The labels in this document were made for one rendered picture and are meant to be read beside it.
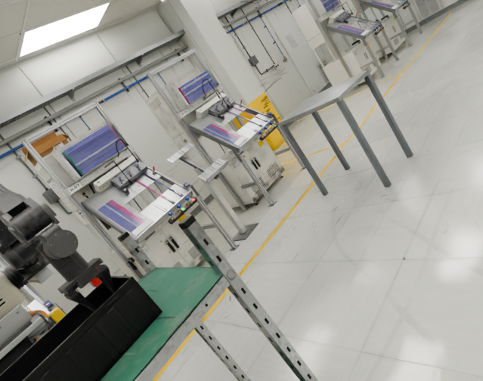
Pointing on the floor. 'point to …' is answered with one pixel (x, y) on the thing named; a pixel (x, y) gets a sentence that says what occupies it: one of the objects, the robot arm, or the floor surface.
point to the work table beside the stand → (322, 100)
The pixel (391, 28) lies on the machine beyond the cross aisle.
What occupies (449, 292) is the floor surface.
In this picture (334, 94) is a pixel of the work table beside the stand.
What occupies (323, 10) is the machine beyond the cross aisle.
